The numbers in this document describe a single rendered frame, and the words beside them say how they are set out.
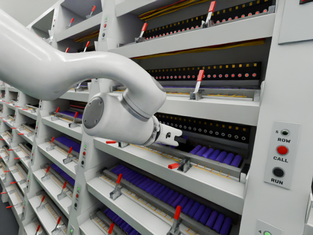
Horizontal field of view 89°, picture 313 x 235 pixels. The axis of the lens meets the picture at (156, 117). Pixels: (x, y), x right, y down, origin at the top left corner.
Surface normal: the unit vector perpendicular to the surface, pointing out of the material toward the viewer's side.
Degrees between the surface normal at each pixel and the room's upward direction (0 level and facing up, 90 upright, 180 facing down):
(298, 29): 90
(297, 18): 90
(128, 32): 90
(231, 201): 110
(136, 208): 20
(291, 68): 90
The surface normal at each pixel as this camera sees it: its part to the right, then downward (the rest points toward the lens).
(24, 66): 0.42, 0.25
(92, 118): -0.56, -0.24
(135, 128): 0.55, 0.61
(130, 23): 0.78, 0.13
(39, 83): 0.21, 0.55
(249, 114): -0.63, 0.25
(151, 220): -0.06, -0.96
